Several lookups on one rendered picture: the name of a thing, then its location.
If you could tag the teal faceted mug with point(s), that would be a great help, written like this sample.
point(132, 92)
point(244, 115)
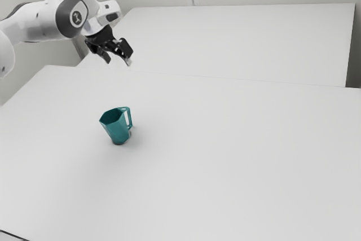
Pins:
point(117, 126)

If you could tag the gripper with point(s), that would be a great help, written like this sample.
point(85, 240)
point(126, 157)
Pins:
point(102, 37)

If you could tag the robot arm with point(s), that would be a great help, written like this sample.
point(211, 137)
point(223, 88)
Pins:
point(42, 18)

